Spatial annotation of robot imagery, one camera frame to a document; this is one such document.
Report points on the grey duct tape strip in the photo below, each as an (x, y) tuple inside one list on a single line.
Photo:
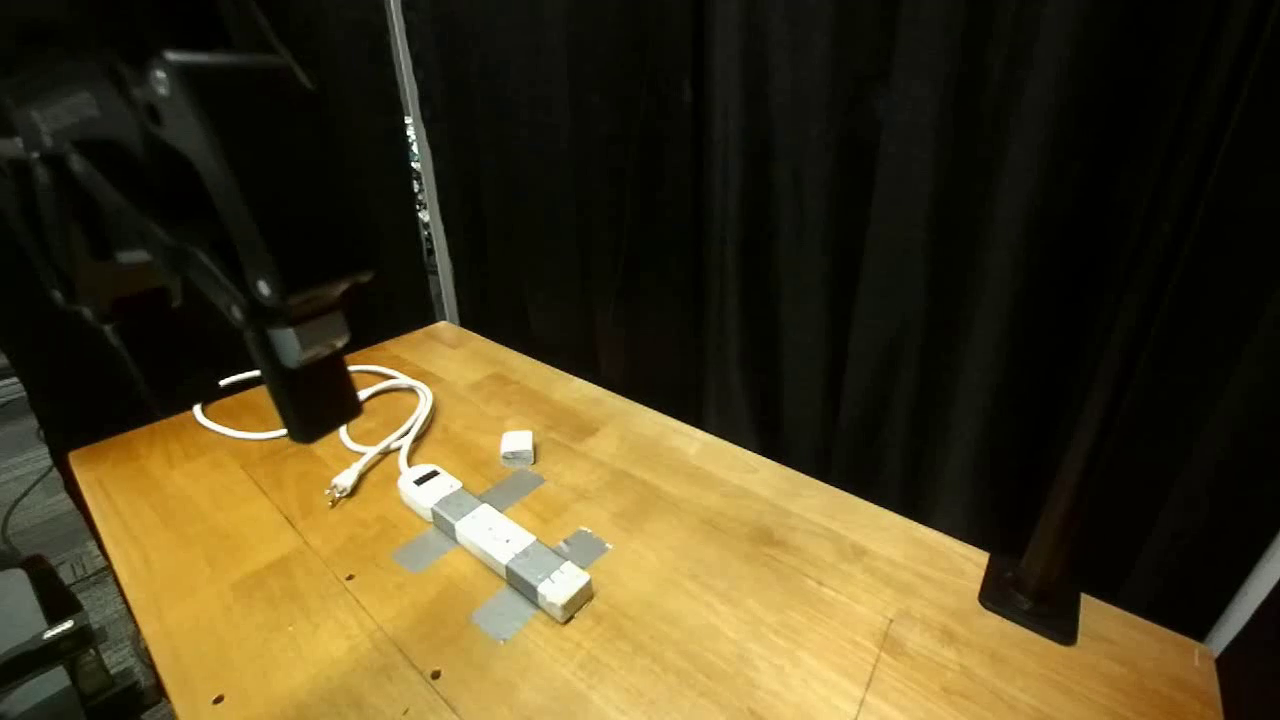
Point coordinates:
[(469, 520), (542, 582)]

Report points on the white vertical pole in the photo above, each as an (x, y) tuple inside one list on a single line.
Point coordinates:
[(421, 163)]

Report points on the white power strip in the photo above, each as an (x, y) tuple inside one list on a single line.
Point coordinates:
[(529, 564)]

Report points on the black camera stand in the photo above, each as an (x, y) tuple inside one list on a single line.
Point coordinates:
[(203, 173)]

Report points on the white charger head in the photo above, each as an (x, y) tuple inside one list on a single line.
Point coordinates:
[(516, 445)]

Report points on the black pole base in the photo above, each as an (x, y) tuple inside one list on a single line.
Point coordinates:
[(1036, 584)]

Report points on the black curtain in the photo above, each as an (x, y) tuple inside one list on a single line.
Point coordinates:
[(937, 254)]

